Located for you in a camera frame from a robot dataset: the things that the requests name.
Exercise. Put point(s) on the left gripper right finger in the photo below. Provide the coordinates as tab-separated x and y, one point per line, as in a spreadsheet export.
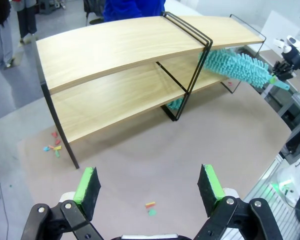
210	190

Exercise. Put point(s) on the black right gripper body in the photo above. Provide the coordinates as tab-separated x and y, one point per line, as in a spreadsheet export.
293	56

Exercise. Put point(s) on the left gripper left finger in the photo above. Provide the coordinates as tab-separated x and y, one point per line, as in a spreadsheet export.
88	195

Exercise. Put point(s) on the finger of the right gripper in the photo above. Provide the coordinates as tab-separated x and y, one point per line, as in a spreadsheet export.
287	75
280	67

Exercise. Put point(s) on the teal microfiber duster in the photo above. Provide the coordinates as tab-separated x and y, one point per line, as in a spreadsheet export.
235	65

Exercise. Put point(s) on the grey metal cabinet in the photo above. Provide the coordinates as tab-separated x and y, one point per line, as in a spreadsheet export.
290	107

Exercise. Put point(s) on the white board panel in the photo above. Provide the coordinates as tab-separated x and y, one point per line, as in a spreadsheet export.
282	23

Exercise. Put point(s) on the yellow paper scrap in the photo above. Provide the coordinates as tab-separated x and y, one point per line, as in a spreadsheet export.
57	148

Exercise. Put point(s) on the red yellow paper strip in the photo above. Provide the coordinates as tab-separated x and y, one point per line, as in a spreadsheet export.
150	205

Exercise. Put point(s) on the blue paper scrap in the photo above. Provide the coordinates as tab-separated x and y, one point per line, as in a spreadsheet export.
46	149

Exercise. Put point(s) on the black equipment box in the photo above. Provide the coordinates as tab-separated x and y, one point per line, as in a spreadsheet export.
297	142

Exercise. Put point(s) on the person in blue jacket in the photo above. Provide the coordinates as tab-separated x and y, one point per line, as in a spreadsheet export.
130	10

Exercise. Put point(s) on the person in dark skirt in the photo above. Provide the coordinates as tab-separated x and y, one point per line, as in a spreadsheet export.
27	20

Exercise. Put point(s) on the person in black top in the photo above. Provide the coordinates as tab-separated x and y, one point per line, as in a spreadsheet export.
0	30

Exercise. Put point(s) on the black background chair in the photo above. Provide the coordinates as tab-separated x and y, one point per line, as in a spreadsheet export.
93	6

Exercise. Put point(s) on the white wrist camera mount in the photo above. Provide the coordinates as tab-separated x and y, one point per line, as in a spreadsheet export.
286	43

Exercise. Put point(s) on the slotted aluminium base plate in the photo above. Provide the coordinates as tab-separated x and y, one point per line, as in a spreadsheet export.
262	207

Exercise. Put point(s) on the wooden two-tier shelf black frame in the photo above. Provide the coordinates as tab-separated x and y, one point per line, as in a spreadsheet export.
102	45
227	27

